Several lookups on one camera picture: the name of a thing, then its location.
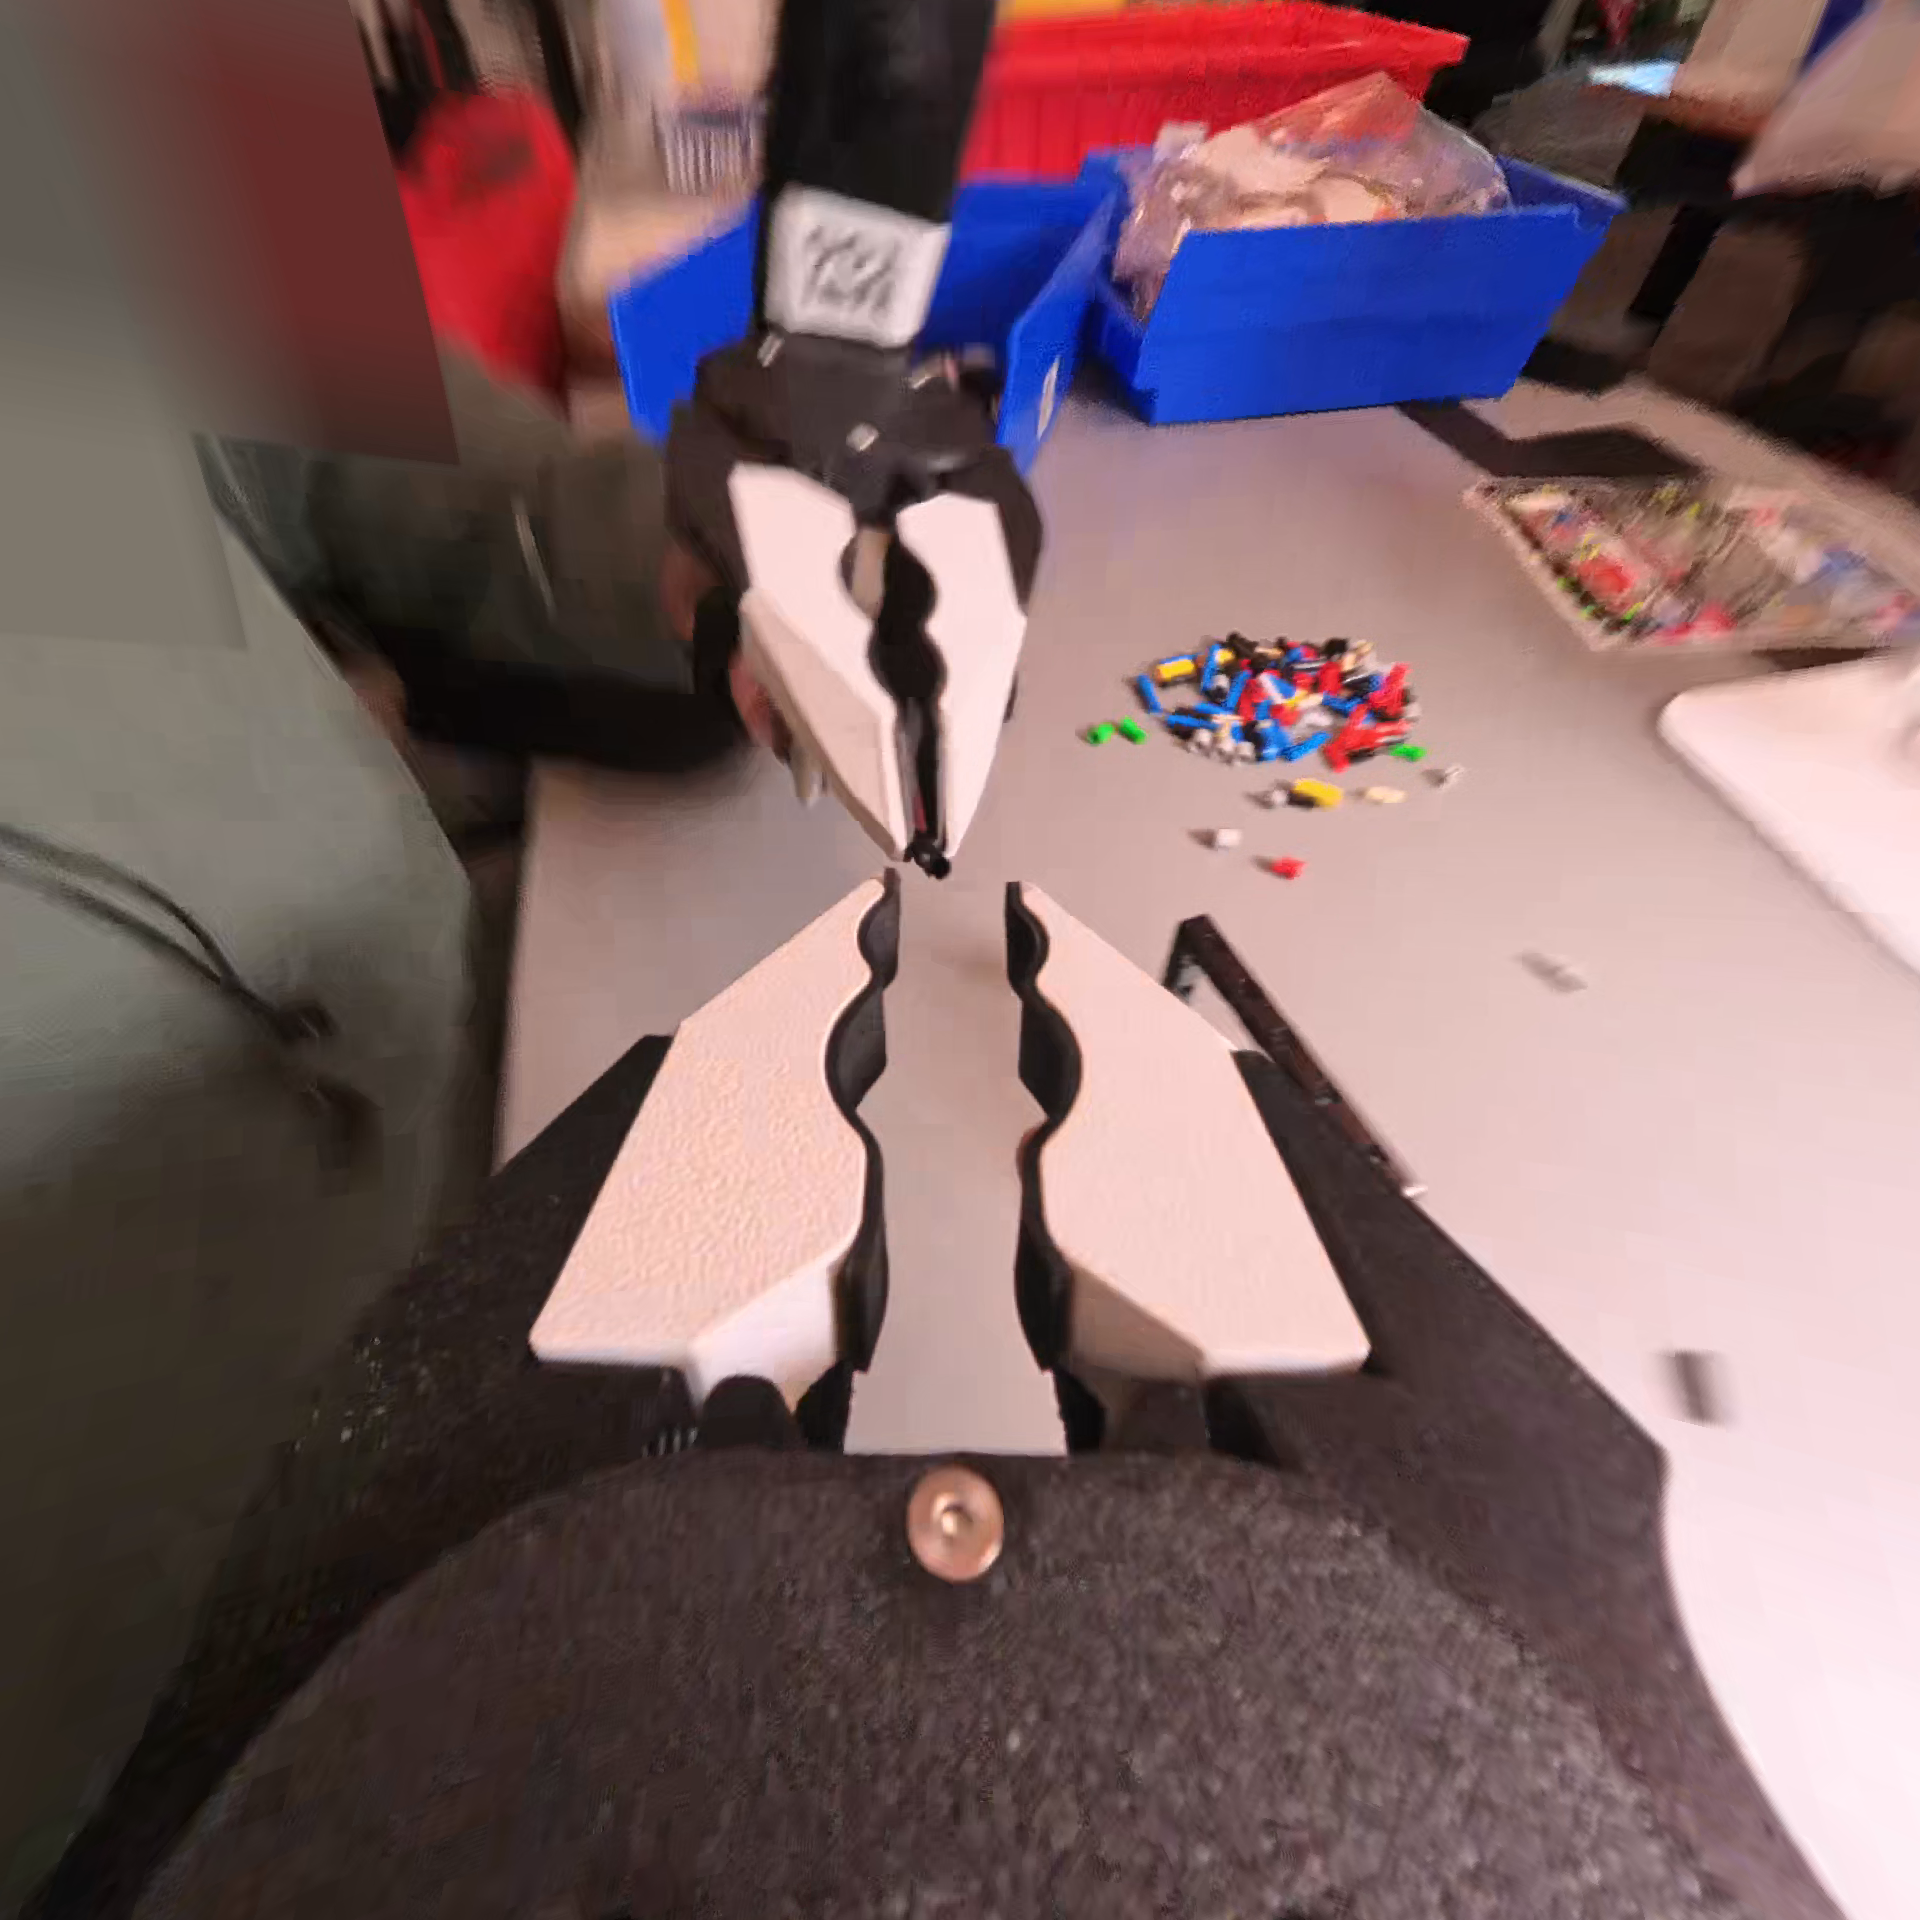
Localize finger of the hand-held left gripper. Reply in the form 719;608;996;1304
894;503;1032;863
727;468;921;865

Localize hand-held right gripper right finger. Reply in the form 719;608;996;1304
1006;883;1374;1419

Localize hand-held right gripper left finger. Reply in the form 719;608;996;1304
528;874;904;1419

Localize black lego frame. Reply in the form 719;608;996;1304
1166;912;1429;1202

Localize blue bin with tag label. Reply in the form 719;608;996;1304
602;169;1122;472

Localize pile of lego pieces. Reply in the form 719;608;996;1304
1078;628;1471;890

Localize large clear bag lego parts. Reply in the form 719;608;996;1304
1113;72;1512;328

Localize person's left hand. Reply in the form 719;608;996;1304
656;540;824;812

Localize red plastic bin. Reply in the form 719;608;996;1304
957;0;1473;186

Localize blue plastic bin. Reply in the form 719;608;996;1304
1082;146;1631;433

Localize person's green hoodie torso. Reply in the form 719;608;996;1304
0;644;488;1876

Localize holographic sticker sheet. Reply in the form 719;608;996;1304
1466;468;1920;657

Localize white book stand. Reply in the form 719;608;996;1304
1654;650;1920;980

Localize red case with handle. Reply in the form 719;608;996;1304
392;88;582;403

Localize black earphone with cable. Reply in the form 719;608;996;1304
0;823;380;1175

